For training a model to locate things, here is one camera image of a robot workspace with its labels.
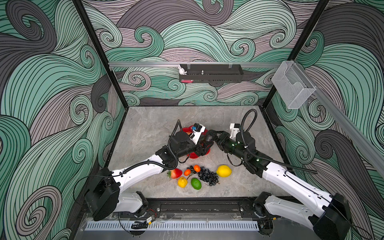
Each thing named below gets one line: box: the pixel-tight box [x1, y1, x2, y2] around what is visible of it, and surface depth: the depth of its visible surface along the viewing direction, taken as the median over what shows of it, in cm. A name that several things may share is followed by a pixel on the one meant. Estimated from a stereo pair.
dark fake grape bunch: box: [198, 166, 219, 187], surface depth 83 cm
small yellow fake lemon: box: [177, 177, 188, 188], surface depth 80 cm
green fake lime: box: [191, 177, 202, 190], surface depth 81 cm
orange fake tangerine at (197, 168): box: [193, 164, 201, 173], surface depth 84 cm
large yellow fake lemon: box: [216, 165, 232, 178], surface depth 84 cm
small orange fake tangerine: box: [183, 168, 192, 176], surface depth 85 cm
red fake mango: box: [167, 168, 183, 179], surface depth 83 cm
